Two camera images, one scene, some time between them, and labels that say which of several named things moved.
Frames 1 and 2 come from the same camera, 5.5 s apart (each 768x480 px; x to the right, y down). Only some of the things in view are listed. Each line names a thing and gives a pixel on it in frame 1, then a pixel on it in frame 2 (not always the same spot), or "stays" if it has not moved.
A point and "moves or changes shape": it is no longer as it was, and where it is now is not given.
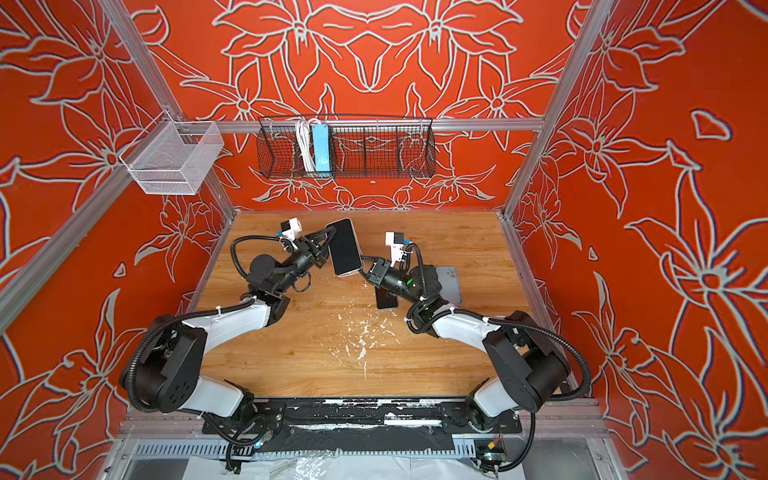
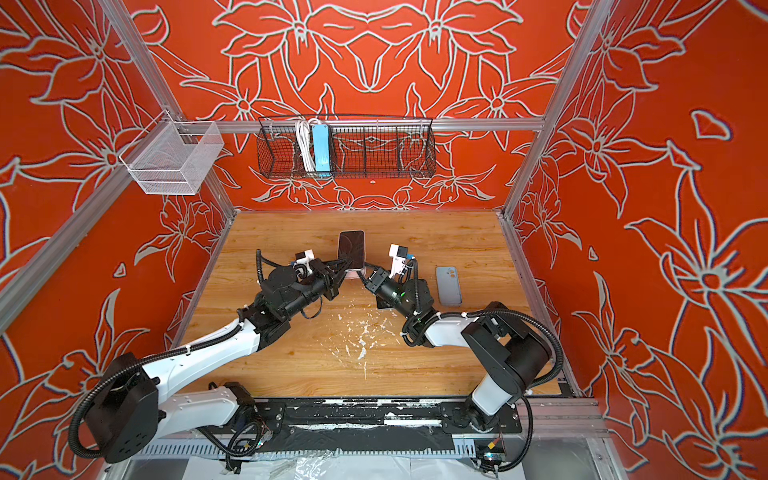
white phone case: [450, 282] stays
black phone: [345, 248] moves or changes shape
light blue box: [321, 139] stays
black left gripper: [306, 248] to [329, 277]
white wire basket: [173, 157] stays
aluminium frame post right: [583, 43] stays
